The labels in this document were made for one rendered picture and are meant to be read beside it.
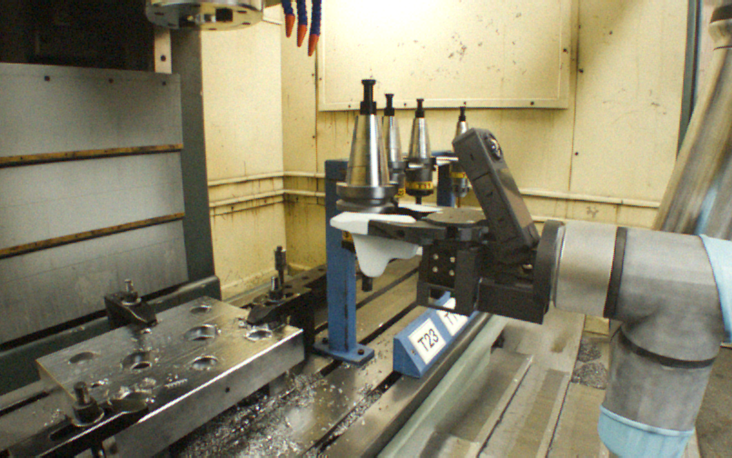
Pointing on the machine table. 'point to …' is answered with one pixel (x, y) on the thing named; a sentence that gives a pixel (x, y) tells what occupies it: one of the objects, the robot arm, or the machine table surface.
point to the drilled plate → (186, 404)
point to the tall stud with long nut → (280, 263)
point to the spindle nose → (204, 13)
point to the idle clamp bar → (317, 279)
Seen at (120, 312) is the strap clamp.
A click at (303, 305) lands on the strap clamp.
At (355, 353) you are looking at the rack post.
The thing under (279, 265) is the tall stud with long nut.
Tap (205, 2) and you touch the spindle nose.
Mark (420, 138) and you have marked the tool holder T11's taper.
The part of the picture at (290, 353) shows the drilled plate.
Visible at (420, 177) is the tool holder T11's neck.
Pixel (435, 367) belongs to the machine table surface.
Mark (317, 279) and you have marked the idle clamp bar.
